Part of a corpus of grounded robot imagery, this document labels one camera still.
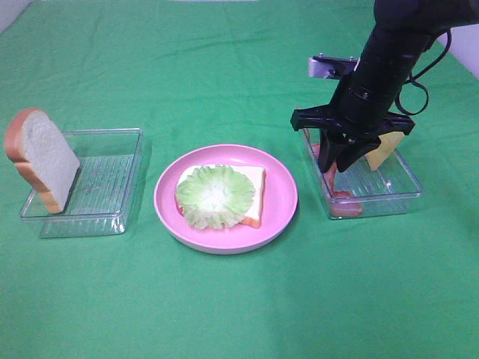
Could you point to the green lettuce leaf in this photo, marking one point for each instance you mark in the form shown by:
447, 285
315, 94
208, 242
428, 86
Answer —
215, 196

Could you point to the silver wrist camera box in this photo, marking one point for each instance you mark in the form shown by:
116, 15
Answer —
324, 67

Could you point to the bacon strip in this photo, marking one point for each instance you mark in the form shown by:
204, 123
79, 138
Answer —
340, 209
306, 131

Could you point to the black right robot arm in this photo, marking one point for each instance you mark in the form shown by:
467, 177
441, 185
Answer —
403, 31

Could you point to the bread slice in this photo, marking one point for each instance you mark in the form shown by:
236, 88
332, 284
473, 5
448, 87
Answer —
42, 156
256, 202

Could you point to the yellow cheese slice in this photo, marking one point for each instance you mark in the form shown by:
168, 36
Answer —
388, 143

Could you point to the clear plastic toppings tray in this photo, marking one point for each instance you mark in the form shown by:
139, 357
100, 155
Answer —
392, 189

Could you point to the clear plastic bread tray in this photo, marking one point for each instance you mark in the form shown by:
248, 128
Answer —
102, 198

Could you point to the pink round plate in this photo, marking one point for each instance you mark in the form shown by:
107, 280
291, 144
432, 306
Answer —
280, 199

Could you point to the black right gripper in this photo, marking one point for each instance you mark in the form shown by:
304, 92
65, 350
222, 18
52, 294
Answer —
352, 122

